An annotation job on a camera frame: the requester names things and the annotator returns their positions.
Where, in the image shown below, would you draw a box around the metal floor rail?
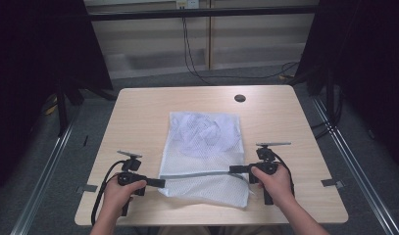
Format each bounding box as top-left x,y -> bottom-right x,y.
310,96 -> 399,235
10,111 -> 79,235

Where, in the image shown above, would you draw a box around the black wall cable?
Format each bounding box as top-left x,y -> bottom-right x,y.
181,17 -> 212,86
185,17 -> 300,80

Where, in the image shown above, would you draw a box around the white wall outlet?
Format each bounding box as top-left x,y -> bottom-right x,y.
175,0 -> 200,10

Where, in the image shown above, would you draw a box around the black curtain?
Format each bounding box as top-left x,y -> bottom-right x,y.
0,0 -> 114,199
294,0 -> 399,170

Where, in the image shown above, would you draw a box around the black floor cables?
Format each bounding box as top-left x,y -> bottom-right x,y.
310,94 -> 344,140

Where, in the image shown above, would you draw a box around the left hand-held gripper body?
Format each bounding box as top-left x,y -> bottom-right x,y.
117,150 -> 148,217

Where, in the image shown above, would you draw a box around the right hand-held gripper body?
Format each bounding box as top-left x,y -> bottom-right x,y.
248,141 -> 292,206

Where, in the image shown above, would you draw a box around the person's right hand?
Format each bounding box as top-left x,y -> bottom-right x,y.
250,164 -> 295,208

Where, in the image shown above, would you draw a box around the black stand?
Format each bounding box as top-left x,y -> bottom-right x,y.
55,77 -> 117,137
291,65 -> 344,131

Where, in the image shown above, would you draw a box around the person's left hand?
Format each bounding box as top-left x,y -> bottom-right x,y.
102,176 -> 148,215

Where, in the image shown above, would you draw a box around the white mesh laundry bag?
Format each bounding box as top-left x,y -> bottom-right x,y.
157,111 -> 250,209

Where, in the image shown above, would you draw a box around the white garment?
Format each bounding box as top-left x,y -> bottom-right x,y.
171,112 -> 242,159

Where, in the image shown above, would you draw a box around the grey tape piece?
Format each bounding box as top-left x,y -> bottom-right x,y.
321,178 -> 345,190
76,184 -> 99,194

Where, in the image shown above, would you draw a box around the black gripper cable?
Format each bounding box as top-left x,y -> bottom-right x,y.
271,151 -> 296,199
90,160 -> 126,227

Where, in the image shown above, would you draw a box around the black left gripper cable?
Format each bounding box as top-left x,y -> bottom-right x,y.
90,160 -> 126,227

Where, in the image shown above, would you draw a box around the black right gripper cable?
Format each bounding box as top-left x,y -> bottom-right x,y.
271,151 -> 296,199

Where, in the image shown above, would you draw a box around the person's legs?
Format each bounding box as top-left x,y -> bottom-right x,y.
157,224 -> 286,235

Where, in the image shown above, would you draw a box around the black horizontal bar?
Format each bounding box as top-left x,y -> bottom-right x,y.
85,5 -> 319,22

